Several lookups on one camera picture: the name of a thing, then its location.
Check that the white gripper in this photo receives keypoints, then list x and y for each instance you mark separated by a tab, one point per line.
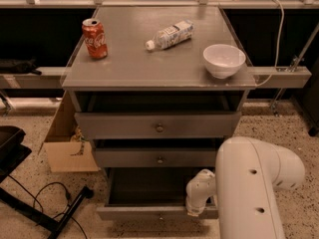
195	201

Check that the grey bottom drawer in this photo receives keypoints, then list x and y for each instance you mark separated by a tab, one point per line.
151	194

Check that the grey drawer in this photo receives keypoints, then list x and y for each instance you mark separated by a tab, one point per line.
129	125
155	157
151	194

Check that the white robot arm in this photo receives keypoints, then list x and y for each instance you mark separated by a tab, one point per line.
247	173

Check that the grey middle drawer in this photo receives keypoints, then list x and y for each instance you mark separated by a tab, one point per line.
155	157

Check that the grey drawer cabinet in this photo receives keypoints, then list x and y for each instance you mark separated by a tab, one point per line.
171	81

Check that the grey top drawer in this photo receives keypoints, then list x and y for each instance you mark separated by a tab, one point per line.
129	125

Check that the white bowl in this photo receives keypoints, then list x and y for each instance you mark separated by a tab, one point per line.
223	61

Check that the cardboard box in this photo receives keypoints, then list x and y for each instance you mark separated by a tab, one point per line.
66	149

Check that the clear plastic water bottle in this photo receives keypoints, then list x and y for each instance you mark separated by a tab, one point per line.
171	36

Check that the red cola can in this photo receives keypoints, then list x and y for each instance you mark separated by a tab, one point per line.
95	39

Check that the black bag on shelf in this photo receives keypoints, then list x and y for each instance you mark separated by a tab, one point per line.
8	66

